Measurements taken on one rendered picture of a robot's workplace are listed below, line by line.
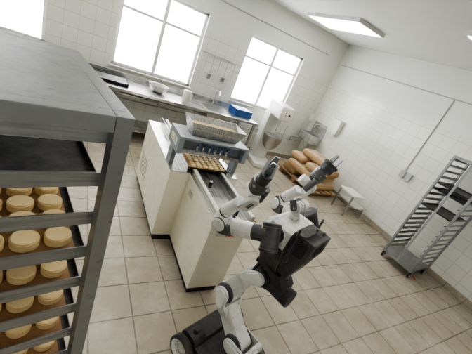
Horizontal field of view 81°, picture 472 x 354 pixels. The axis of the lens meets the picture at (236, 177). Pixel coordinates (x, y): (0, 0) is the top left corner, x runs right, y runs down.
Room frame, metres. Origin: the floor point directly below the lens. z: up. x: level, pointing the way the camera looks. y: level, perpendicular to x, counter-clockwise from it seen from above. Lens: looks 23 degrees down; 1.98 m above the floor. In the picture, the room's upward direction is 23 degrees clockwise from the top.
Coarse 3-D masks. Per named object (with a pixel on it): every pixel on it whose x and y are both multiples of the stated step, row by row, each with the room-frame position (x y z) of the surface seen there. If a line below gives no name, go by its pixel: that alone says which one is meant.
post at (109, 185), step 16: (128, 112) 0.45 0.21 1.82; (128, 128) 0.42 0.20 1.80; (112, 144) 0.41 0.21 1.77; (128, 144) 0.43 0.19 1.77; (112, 160) 0.41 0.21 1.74; (112, 176) 0.42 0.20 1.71; (112, 192) 0.42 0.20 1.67; (96, 208) 0.42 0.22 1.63; (112, 208) 0.43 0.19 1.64; (96, 224) 0.41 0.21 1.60; (96, 240) 0.41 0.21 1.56; (96, 256) 0.42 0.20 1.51; (96, 272) 0.42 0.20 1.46; (80, 288) 0.42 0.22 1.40; (96, 288) 0.43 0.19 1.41; (80, 304) 0.41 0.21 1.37; (80, 320) 0.42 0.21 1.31; (80, 336) 0.42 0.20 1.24; (80, 352) 0.43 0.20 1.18
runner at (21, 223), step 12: (12, 216) 0.34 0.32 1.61; (24, 216) 0.35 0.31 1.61; (36, 216) 0.36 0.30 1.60; (48, 216) 0.38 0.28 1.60; (60, 216) 0.39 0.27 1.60; (72, 216) 0.41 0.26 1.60; (84, 216) 0.42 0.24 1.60; (0, 228) 0.33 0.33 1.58; (12, 228) 0.34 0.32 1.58; (24, 228) 0.35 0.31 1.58; (36, 228) 0.37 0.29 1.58
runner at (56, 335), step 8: (40, 336) 0.39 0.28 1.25; (48, 336) 0.40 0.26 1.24; (56, 336) 0.41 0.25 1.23; (64, 336) 0.42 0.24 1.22; (16, 344) 0.35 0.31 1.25; (24, 344) 0.36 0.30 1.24; (32, 344) 0.38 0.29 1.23; (40, 344) 0.39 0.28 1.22; (0, 352) 0.33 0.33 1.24; (8, 352) 0.34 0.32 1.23; (16, 352) 0.35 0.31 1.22
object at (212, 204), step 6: (168, 120) 3.38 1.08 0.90; (168, 126) 3.23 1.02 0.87; (192, 174) 2.30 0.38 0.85; (198, 174) 2.24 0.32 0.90; (198, 180) 2.18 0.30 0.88; (198, 186) 2.14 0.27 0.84; (204, 186) 2.08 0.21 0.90; (204, 192) 2.02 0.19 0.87; (210, 198) 1.92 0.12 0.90; (210, 204) 1.89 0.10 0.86; (216, 204) 1.87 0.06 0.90; (216, 210) 1.80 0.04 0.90
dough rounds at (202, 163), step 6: (186, 156) 2.48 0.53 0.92; (192, 156) 2.54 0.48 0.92; (198, 156) 2.60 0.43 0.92; (204, 156) 2.66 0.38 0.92; (192, 162) 2.39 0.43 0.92; (198, 162) 2.44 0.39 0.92; (204, 162) 2.54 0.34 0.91; (210, 162) 2.61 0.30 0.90; (216, 162) 2.63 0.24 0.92; (204, 168) 2.40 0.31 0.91; (210, 168) 2.44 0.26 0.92; (216, 168) 2.49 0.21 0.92; (222, 168) 2.55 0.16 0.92
